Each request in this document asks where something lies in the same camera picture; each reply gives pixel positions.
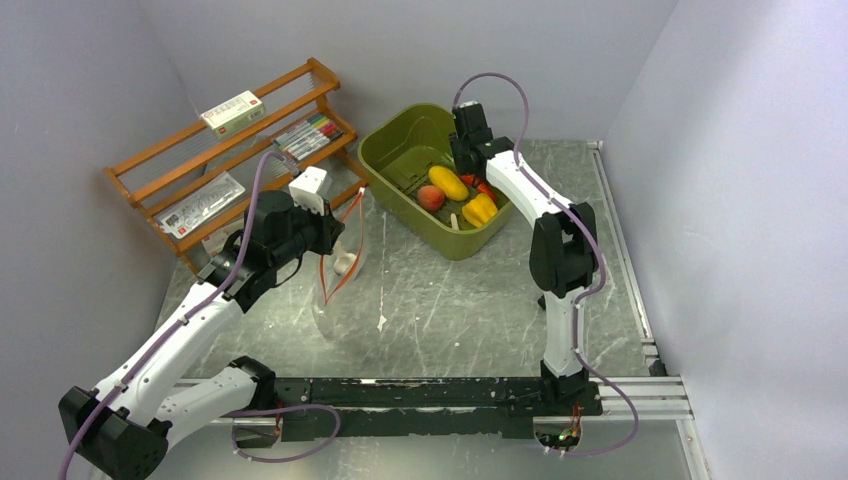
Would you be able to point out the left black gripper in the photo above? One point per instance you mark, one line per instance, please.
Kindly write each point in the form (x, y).
(329, 227)

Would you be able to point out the yellow toy mango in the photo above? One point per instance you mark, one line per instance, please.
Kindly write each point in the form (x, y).
(448, 182)

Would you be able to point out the clear flat plastic package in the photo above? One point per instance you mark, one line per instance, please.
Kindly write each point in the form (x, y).
(188, 214)

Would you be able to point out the pack of coloured markers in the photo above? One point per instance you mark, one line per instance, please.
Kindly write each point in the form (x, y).
(308, 137)

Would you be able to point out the wooden shelf rack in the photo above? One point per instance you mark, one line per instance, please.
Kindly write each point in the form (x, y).
(189, 175)

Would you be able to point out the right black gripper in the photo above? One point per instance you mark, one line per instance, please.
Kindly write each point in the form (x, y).
(456, 144)

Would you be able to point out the white green box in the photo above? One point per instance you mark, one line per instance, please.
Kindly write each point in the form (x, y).
(233, 115)

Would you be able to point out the orange toy peach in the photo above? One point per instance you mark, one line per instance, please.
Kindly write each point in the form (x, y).
(431, 198)

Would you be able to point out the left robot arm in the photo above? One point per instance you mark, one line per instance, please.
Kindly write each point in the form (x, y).
(125, 425)

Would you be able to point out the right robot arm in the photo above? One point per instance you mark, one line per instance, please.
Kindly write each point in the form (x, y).
(562, 259)

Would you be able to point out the yellow toy bell pepper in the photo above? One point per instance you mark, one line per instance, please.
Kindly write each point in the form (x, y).
(479, 211)

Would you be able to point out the clear zip top bag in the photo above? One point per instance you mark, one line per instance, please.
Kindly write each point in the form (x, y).
(340, 285)

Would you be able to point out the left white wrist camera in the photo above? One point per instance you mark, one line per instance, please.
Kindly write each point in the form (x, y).
(309, 190)

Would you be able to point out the dark red toy strawberry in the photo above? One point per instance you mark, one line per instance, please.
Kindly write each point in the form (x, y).
(484, 189)

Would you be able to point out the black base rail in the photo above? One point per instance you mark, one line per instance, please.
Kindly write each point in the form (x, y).
(311, 408)

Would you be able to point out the olive green plastic basin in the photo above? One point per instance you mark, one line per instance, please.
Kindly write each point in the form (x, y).
(397, 157)

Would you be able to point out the white toy mushroom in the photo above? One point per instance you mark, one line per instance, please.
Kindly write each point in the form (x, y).
(344, 260)

